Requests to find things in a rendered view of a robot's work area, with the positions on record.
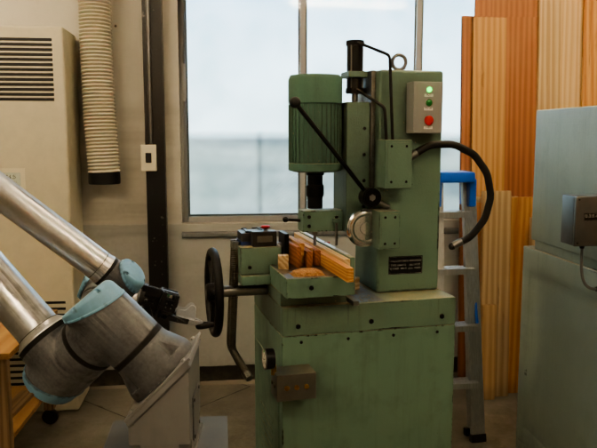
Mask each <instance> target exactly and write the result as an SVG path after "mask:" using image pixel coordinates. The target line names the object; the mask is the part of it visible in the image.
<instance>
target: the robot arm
mask: <svg viewBox="0 0 597 448"><path fill-rule="evenodd" d="M0 213H1V214H3V216H5V217H6V218H7V219H8V220H10V221H11V222H13V223H14V224H16V225H17V226H18V227H20V228H21V229H23V230H24V231H25V232H27V233H28V234H30V235H31V236H32V237H34V238H35V239H36V240H37V241H39V242H40V243H41V244H43V245H44V246H46V247H47V248H48V249H50V250H51V251H53V252H54V253H56V254H57V255H58V256H60V257H61V258H62V259H63V260H65V261H66V262H67V263H69V264H70V265H71V266H73V267H74V268H76V269H77V270H79V271H80V272H81V273H83V274H84V280H83V281H82V283H81V286H80V289H79V291H78V294H77V298H78V299H80V301H79V302H78V303H76V304H75V305H74V306H73V307H72V308H71V309H70V310H69V311H68V312H67V313H66V314H65V315H64V316H61V315H56V314H55V313H54V312H53V311H52V309H51V308H50V307H49V306H48V305H47V304H46V303H45V301H44V300H43V299H42V298H41V297H40V296H39V294H38V293H37V292H36V291H35V290H34V289H33V287H32V286H31V285H30V284H29V283H28V281H27V280H26V279H25V278H24V277H23V276H22V275H21V273H20V272H19V271H18V270H17V269H16V268H15V267H14V266H13V264H11V262H10V261H9V260H8V259H7V258H6V257H5V256H4V255H3V253H2V252H1V251H0V322H1V323H2V324H3V325H4V327H5V328H6V329H7V330H8V331H9V333H10V334H11V335H12V336H13V337H14V338H15V340H16V341H18V342H19V344H20V348H19V357H20V358H21V359H22V361H23V362H24V363H25V364H26V365H25V366H24V369H23V373H22V379H23V382H24V384H25V386H26V388H27V389H28V391H29V392H30V393H33V394H34V397H36V398H37V399H39V400H41V401H43V402H45V403H47V404H66V403H68V402H70V401H72V400H73V399H74V398H76V397H77V396H80V395H81V394H82V393H83V392H84V391H85V390H86V389H87V388H88V387H89V386H90V385H91V384H92V383H93V382H94V381H95V380H96V379H97V378H98V377H99V376H100V375H101V374H102V373H103V372H104V371H105V370H106V369H107V368H108V367H109V366H110V365H111V366H112V367H113V368H114V369H115V370H116V371H117V372H118V373H119V374H120V375H121V376H122V378H123V381H124V384H125V386H126V387H127V389H128V391H129V393H130V395H131V397H132V398H133V399H134V400H135V401H136V402H137V403H138V402H140V401H142V400H143V399H144V398H146V397H147V396H148V395H149V394H151V393H152V392H153V391H154V390H155V389H156V388H157V387H158V386H159V385H160V384H161V383H162V382H163V381H164V380H165V379H166V378H167V377H168V376H169V375H170V374H171V372H172V371H173V370H174V369H175V368H176V367H177V366H178V365H179V363H180V360H181V359H182V358H183V357H185V356H186V354H187V353H188V351H189V350H190V349H191V347H192V343H191V342H190V341H189V340H188V339H186V338H184V337H182V336H179V335H178V334H176V333H173V332H170V331H167V330H165V329H164V328H163V327H162V326H161V325H160V324H159V323H157V321H156V320H155V319H154V316H157V317H159V318H162V319H163V320H168V321H172V322H176V323H180V324H193V325H198V324H202V323H203V321H202V320H200V319H197V318H195V314H196V306H195V304H194V303H193V302H189V303H188V304H187V305H186V306H185V307H180V306H178V304H179V297H180V296H179V294H178V292H177V291H174V290H171V289H168V288H164V287H162V288H157V287H154V286H152V285H148V284H146V283H145V275H144V273H143V271H142V269H141V268H140V266H139V265H138V264H137V263H136V262H134V261H133V260H129V259H124V260H119V259H118V258H116V257H115V256H112V255H111V254H110V253H108V252H107V251H105V250H104V249H103V248H101V247H100V246H99V245H97V244H96V243H94V242H93V241H92V240H91V239H90V238H89V237H87V236H86V235H84V234H83V233H82V232H81V231H79V230H78V229H77V228H75V227H74V226H72V225H71V224H70V223H68V222H67V221H66V220H64V219H63V218H61V217H60V216H59V215H58V214H57V213H56V212H54V211H53V210H51V209H50V208H49V207H47V206H46V205H45V204H43V203H42V202H41V201H39V200H38V199H37V198H35V197H34V196H32V195H31V194H30V193H28V192H27V190H25V189H24V188H22V187H21V186H20V185H18V184H17V183H16V182H14V181H13V180H11V179H10V178H9V177H7V176H6V175H5V174H3V173H2V172H1V171H0ZM141 287H142V288H141ZM145 299H147V300H145ZM141 306H142V307H141ZM150 306H151V307H150ZM151 309H152V310H151Z"/></svg>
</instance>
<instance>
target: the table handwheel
mask: <svg viewBox="0 0 597 448"><path fill-rule="evenodd" d="M204 293H205V307H206V315H207V322H214V327H211V328H209V330H210V333H211V336H213V337H215V338H217V337H218V336H219V335H220V334H221V332H222V329H223V322H224V297H232V296H234V295H236V296H251V295H267V284H261V285H245V286H242V285H238V286H237V287H236V288H234V287H233V286H231V285H229V286H224V285H223V275H222V267H221V262H220V257H219V253H218V251H217V250H216V249H215V248H213V247H211V248H210V249H208V251H207V253H206V257H205V266H204Z"/></svg>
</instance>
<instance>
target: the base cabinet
mask: <svg viewBox="0 0 597 448"><path fill-rule="evenodd" d="M254 321H255V428H256V448H451V439H452V409H453V379H454V348H455V325H454V324H441V325H428V326H417V327H405V328H393V329H381V330H369V331H357V332H334V333H322V334H310V335H298V336H286V337H283V336H282V335H281V334H280V333H279V332H278V331H277V330H276V329H275V327H274V326H273V325H272V324H271V322H270V321H269V320H268V319H267V317H266V316H265V315H264V314H263V313H262V311H261V310H260V309H259V307H258V306H257V305H256V304H254ZM263 348H273V349H274V351H275V364H276V367H278V366H289V365H299V364H310V366H311V367H312V368H313V369H314V371H315V372H316V398H311V399H302V400H293V401H284V402H276V400H275V398H274V396H273V395H272V393H271V369H269V370H264V368H263V365H262V349H263Z"/></svg>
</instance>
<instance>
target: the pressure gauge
mask: <svg viewBox="0 0 597 448"><path fill-rule="evenodd" d="M263 358H265V360H264V359H263ZM262 365H263V368H264V370H269V369H271V375H275V372H276V364H275V351H274V349H273V348H263V349H262Z"/></svg>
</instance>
